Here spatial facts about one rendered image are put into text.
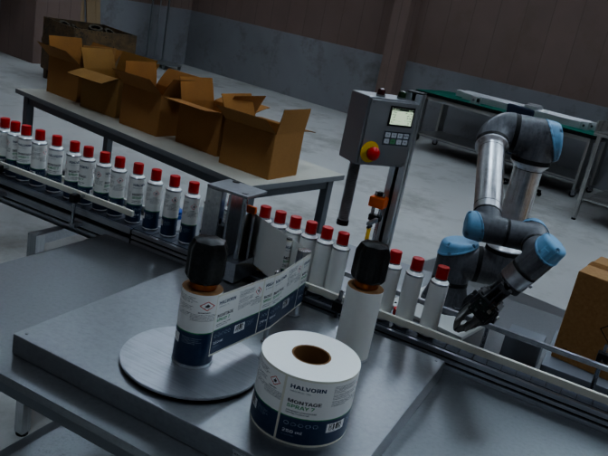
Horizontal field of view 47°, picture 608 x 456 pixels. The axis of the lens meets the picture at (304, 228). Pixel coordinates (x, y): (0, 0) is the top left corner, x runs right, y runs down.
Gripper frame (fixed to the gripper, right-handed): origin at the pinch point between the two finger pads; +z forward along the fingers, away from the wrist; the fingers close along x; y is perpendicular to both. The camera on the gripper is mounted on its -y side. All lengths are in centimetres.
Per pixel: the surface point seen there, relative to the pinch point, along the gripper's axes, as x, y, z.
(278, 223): -56, 2, 19
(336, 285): -31.1, 2.4, 18.3
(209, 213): -70, 16, 26
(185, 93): -189, -154, 95
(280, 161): -114, -141, 73
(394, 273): -21.8, 2.8, 1.9
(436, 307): -7.7, 2.7, -0.4
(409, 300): -13.8, 2.9, 4.2
